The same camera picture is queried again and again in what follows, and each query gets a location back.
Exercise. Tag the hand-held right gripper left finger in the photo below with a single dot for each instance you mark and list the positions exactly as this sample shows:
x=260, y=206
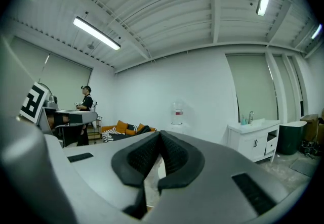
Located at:
x=101, y=172

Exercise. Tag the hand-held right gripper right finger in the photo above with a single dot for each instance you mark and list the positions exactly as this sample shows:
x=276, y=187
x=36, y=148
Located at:
x=215, y=192

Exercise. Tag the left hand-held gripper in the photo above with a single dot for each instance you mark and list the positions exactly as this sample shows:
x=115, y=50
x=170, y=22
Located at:
x=33, y=102

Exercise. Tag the metal trolley rack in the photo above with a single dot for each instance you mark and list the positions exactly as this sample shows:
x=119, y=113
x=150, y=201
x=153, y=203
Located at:
x=97, y=127

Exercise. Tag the black white striped blanket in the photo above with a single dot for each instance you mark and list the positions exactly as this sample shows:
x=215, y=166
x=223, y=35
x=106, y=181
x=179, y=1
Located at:
x=111, y=135

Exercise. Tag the orange sofa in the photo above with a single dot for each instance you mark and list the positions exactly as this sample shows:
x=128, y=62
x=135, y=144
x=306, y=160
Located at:
x=121, y=127

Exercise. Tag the pale green roller blind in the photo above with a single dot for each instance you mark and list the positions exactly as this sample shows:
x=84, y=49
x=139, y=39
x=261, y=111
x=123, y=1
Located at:
x=253, y=86
x=284, y=86
x=68, y=86

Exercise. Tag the chrome arc floor lamp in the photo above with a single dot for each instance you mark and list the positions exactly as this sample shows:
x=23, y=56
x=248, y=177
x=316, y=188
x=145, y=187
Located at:
x=52, y=98

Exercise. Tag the white sink cabinet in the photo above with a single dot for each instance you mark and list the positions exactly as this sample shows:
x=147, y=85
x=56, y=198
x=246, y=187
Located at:
x=253, y=139

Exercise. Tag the teal soap bottle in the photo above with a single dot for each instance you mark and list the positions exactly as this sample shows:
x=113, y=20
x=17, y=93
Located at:
x=243, y=120

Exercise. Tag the chrome faucet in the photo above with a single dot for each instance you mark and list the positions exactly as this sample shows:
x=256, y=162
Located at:
x=251, y=116

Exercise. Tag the water dispenser with clear bottle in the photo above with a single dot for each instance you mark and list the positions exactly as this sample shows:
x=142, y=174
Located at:
x=178, y=116

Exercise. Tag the grey floor mat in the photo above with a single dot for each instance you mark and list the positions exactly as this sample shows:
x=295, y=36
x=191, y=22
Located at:
x=302, y=167

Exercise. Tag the dark green tub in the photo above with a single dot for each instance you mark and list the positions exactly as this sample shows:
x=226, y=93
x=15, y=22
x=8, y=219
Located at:
x=291, y=138

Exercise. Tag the cardboard boxes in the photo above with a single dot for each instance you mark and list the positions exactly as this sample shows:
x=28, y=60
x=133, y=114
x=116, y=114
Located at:
x=312, y=127

